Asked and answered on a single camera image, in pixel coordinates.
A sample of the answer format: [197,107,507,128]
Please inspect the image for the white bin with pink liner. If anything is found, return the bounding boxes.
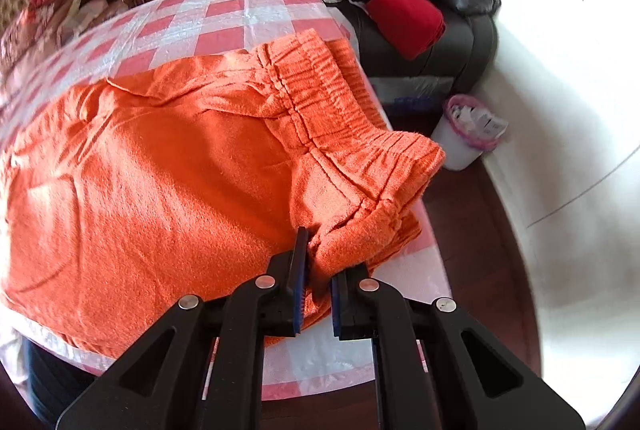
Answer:
[432,94,509,171]

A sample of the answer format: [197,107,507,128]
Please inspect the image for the black leather armchair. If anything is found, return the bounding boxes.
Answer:
[322,0,500,98]

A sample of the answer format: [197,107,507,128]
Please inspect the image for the orange terry pants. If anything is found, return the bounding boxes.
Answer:
[1,30,445,358]

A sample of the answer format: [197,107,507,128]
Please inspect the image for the red folded cloth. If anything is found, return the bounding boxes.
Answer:
[364,0,446,60]

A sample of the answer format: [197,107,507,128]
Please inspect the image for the red white checkered table cover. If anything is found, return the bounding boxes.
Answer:
[1,0,450,401]

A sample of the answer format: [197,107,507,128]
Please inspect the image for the stack of pink floral quilts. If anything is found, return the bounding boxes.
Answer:
[1,0,81,77]

